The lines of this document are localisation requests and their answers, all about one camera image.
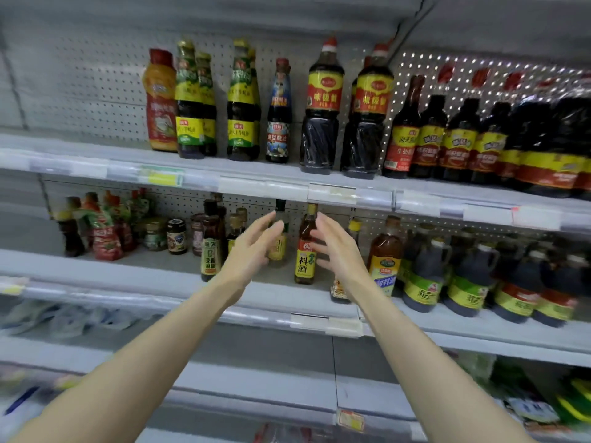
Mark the dark bottle with yellow label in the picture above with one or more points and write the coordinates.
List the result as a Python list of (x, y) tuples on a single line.
[(211, 253), (234, 226)]

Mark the person's left forearm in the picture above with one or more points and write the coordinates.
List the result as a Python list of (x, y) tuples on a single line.
[(129, 383)]

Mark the person's right forearm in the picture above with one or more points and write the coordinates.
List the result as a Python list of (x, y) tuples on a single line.
[(443, 383)]

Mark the brown jar dark lid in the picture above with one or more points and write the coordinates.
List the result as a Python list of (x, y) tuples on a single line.
[(197, 235)]

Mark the orange sauce bottle red cap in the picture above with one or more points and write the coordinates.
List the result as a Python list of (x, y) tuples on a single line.
[(162, 106)]

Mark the rice vinegar jug green label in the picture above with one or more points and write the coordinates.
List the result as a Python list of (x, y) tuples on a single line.
[(468, 288)]

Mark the person's left hand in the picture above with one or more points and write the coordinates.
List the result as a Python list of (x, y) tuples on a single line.
[(249, 258)]

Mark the small dark bottle yellow cap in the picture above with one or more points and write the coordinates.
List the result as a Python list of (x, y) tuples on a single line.
[(69, 233)]

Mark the white green bag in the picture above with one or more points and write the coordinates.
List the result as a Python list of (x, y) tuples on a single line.
[(476, 364)]

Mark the soy sauce bottle red cap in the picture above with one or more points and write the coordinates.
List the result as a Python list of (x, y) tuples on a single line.
[(367, 124), (321, 115)]

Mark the row of dark red-capped bottles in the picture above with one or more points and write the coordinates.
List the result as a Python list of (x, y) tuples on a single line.
[(545, 152)]

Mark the person's right hand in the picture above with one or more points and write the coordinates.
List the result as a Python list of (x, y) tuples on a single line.
[(343, 258)]

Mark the amber cooking wine bottle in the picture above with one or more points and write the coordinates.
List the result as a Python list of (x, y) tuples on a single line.
[(306, 258)]

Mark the dark bottle orange label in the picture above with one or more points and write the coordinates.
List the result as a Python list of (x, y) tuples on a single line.
[(339, 290)]

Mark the large amber cooking wine jug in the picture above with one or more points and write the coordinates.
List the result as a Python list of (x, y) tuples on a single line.
[(386, 263)]

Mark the blue label dark bottle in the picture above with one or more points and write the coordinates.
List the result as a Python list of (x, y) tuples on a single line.
[(279, 120)]

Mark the green packet white blue label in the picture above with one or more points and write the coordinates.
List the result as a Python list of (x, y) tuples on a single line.
[(531, 408)]

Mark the blue white plastic bags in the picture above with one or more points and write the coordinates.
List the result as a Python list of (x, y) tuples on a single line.
[(65, 318)]

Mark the red label dark sauce bottle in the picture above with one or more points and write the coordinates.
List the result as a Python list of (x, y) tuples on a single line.
[(364, 65)]

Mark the glass jar tan lid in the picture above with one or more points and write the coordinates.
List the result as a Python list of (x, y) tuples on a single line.
[(155, 235)]

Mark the yellow green price tag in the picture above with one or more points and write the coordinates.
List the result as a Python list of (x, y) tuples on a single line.
[(162, 178)]

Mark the white metal store shelving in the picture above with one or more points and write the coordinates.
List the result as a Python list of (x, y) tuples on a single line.
[(92, 272)]

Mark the dark-lidded glass jar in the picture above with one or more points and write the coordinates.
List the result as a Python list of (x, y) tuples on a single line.
[(176, 237)]

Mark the clear bottle yellow label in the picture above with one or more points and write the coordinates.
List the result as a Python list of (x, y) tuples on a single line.
[(280, 246)]

